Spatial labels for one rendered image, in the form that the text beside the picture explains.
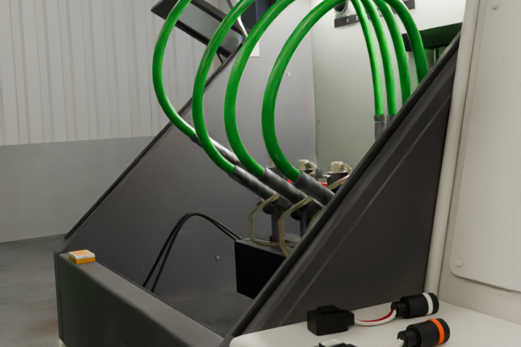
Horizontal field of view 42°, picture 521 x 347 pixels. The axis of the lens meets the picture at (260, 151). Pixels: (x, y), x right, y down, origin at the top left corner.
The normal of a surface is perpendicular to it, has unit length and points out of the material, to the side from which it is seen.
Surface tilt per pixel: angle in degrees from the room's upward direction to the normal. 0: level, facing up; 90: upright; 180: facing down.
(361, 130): 90
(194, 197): 90
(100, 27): 90
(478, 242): 76
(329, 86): 90
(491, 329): 0
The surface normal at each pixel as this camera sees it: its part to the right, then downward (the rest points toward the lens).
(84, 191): 0.57, 0.01
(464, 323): -0.05, -1.00
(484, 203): -0.86, -0.17
